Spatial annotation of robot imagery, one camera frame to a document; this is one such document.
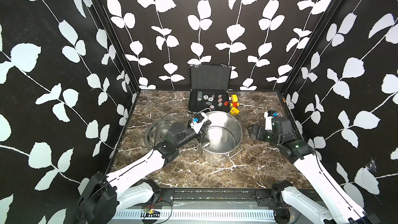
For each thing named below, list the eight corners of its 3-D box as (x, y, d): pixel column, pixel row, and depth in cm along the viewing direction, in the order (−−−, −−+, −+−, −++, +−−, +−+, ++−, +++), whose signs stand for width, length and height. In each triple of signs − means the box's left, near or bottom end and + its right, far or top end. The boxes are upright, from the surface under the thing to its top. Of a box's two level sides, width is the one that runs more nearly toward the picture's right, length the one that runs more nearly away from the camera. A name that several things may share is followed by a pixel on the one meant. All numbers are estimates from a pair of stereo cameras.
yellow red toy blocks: (230, 114, 107) (231, 110, 103) (228, 98, 116) (229, 94, 113) (239, 114, 107) (240, 110, 103) (236, 98, 116) (237, 94, 113)
